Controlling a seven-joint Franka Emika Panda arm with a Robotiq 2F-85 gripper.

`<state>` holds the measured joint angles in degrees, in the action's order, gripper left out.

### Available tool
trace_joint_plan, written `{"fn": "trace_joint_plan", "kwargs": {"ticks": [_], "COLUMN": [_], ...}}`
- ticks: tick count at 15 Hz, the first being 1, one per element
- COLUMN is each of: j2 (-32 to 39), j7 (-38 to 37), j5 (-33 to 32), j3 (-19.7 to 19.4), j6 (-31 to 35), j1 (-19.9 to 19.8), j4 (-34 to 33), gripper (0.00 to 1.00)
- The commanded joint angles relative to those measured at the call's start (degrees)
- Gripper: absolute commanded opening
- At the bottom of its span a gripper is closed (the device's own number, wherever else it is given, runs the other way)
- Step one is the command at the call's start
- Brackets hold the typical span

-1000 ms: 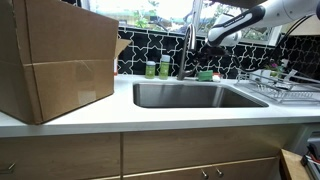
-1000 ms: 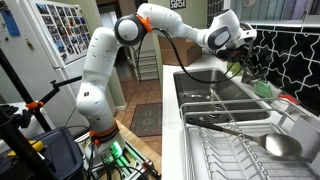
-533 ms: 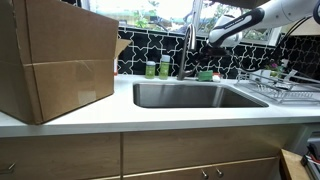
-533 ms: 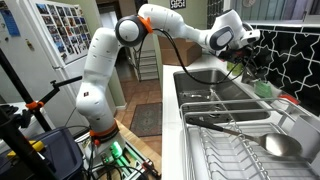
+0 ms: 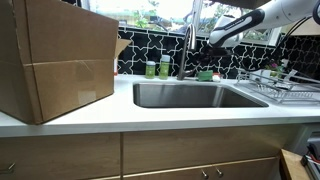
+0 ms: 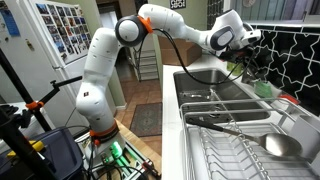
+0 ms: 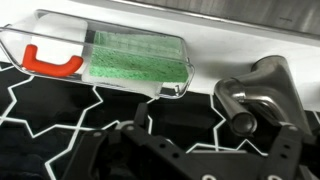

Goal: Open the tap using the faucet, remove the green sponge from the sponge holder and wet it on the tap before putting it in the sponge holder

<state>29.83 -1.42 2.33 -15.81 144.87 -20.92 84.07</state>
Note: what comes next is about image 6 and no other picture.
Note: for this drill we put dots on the tall green bottle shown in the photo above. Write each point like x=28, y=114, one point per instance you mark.
x=235, y=69

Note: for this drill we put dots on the clear plastic sponge holder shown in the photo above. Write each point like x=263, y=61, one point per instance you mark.
x=275, y=95

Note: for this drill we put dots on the black white wall picture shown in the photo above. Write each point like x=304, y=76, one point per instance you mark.
x=177, y=4

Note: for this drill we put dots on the black tripod stand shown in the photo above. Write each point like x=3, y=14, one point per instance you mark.
x=16, y=83

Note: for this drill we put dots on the green sponge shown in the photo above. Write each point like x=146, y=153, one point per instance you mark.
x=263, y=89

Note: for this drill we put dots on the steel fork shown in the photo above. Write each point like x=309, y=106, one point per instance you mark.
x=195, y=96

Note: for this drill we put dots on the white refrigerator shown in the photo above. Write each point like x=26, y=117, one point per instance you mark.
x=26, y=66

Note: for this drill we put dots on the stainless steel sink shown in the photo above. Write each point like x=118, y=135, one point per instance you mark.
x=200, y=80

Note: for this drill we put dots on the dark patterned floor rug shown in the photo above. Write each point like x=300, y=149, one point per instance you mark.
x=146, y=119

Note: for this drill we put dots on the orange tripod clamp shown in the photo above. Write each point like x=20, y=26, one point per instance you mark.
x=34, y=105

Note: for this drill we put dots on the blue paper note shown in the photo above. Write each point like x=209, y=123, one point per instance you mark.
x=10, y=22

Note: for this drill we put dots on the brown cardboard box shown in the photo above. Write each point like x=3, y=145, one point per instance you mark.
x=180, y=53

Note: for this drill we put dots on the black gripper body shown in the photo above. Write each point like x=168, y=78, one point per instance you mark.
x=241, y=56

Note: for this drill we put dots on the red curved scraper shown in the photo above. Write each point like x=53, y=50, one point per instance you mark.
x=289, y=99

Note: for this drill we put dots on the photo collage sheet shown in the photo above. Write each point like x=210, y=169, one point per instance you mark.
x=63, y=30

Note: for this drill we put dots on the steel gooseneck faucet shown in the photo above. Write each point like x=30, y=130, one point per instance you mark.
x=248, y=71

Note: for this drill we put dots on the white utensil caddy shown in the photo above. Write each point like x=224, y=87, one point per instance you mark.
x=306, y=136

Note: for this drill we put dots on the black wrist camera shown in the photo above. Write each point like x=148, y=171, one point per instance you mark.
x=225, y=55

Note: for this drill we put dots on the dark blue storage bin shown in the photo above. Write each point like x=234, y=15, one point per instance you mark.
x=60, y=150

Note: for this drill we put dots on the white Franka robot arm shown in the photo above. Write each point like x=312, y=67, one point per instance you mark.
x=100, y=73

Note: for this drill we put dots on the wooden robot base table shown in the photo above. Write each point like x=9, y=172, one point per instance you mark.
x=140, y=143

